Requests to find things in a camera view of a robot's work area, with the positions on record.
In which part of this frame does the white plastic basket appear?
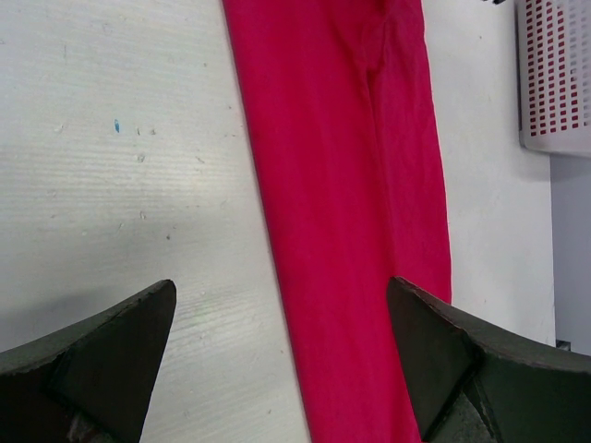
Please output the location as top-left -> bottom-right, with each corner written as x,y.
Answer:
515,0 -> 590,157

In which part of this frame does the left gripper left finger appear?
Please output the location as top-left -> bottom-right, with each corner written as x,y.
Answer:
1,280 -> 176,442

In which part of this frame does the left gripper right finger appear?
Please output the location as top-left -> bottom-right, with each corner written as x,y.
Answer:
387,277 -> 590,442

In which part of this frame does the bright red t shirt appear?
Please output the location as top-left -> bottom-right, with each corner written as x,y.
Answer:
223,1 -> 452,442

